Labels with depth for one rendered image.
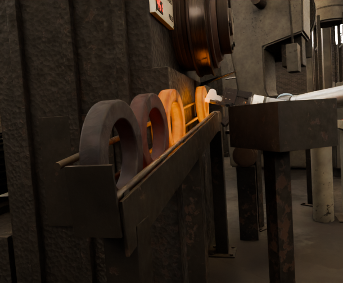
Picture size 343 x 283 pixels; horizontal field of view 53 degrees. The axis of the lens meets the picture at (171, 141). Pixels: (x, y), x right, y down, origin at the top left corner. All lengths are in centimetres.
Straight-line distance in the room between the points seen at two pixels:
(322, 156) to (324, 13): 841
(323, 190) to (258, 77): 231
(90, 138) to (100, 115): 4
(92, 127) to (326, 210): 194
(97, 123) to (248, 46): 394
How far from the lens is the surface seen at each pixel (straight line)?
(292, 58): 403
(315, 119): 103
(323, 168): 224
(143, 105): 68
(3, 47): 151
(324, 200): 228
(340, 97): 147
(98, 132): 50
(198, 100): 140
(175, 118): 98
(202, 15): 145
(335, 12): 1048
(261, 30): 438
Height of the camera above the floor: 69
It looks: 4 degrees down
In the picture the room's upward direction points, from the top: 4 degrees counter-clockwise
